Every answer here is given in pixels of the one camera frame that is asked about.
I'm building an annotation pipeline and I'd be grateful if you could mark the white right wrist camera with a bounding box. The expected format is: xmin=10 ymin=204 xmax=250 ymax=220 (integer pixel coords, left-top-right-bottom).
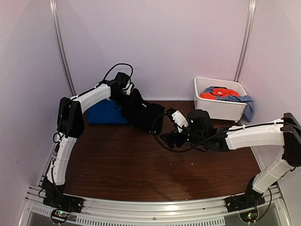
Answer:
xmin=166 ymin=108 xmax=189 ymax=133

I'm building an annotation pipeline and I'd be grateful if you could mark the white laundry basket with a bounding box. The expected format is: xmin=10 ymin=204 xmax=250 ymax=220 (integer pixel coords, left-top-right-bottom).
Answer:
xmin=193 ymin=77 xmax=247 ymax=122

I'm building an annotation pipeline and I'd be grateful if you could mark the blue pleated skirt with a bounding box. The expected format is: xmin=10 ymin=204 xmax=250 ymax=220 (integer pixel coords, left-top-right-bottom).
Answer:
xmin=86 ymin=99 xmax=128 ymax=124

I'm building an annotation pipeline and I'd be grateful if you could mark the black garment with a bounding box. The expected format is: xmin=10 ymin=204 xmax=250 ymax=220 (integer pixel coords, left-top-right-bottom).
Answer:
xmin=121 ymin=88 xmax=165 ymax=134

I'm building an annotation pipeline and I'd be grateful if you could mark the front aluminium rail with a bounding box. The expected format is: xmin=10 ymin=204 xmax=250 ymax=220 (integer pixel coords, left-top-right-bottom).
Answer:
xmin=16 ymin=185 xmax=292 ymax=226

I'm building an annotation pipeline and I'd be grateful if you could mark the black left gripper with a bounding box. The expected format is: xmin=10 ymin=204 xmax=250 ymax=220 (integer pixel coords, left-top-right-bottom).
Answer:
xmin=113 ymin=91 xmax=135 ymax=108

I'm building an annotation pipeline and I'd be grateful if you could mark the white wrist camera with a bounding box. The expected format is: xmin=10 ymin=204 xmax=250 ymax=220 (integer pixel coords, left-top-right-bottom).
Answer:
xmin=123 ymin=82 xmax=135 ymax=96
xmin=166 ymin=108 xmax=189 ymax=133

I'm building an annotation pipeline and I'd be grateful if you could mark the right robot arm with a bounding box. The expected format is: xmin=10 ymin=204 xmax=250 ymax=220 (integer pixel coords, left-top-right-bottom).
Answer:
xmin=155 ymin=108 xmax=301 ymax=212

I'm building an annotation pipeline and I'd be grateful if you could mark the aluminium frame post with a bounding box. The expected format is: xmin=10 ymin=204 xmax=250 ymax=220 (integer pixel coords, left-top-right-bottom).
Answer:
xmin=234 ymin=0 xmax=256 ymax=82
xmin=49 ymin=0 xmax=76 ymax=96

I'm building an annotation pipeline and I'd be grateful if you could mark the black right camera cable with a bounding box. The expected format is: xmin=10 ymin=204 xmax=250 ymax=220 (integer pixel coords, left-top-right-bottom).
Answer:
xmin=152 ymin=113 xmax=207 ymax=153

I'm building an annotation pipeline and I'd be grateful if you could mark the blue checked shirt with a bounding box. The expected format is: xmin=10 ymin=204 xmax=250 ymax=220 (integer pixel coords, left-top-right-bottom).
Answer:
xmin=217 ymin=95 xmax=254 ymax=122

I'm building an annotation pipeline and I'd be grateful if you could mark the right aluminium frame post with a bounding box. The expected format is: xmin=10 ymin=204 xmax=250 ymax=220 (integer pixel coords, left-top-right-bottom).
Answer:
xmin=234 ymin=0 xmax=256 ymax=82

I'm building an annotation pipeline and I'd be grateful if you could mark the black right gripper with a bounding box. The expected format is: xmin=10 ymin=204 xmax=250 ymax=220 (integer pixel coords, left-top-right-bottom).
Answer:
xmin=160 ymin=124 xmax=206 ymax=150

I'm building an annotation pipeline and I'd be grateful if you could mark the black camera cable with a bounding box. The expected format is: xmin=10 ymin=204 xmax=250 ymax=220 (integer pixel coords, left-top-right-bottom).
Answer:
xmin=101 ymin=63 xmax=134 ymax=85
xmin=152 ymin=113 xmax=207 ymax=153

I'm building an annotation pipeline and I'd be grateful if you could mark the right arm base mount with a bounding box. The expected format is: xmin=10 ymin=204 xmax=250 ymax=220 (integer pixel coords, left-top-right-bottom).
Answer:
xmin=224 ymin=193 xmax=265 ymax=224

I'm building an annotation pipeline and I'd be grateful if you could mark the orange garment in basket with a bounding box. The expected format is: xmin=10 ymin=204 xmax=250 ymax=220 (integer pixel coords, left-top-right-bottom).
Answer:
xmin=199 ymin=87 xmax=239 ymax=100

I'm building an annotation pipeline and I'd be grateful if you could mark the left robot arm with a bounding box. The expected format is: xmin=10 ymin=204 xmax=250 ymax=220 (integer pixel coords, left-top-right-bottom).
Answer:
xmin=42 ymin=72 xmax=134 ymax=209

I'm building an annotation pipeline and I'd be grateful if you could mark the left aluminium frame post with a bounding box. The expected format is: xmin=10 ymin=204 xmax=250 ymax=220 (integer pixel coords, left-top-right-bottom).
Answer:
xmin=49 ymin=0 xmax=76 ymax=96

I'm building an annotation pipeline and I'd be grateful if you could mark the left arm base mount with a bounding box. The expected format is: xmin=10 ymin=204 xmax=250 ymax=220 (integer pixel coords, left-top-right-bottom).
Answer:
xmin=43 ymin=194 xmax=84 ymax=225

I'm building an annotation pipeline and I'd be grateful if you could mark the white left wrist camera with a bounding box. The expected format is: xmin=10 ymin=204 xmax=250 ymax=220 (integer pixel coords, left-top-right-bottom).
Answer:
xmin=123 ymin=82 xmax=135 ymax=96

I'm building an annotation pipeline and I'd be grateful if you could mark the black left camera cable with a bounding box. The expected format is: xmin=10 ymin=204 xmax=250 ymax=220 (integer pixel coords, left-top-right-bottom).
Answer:
xmin=101 ymin=63 xmax=134 ymax=85

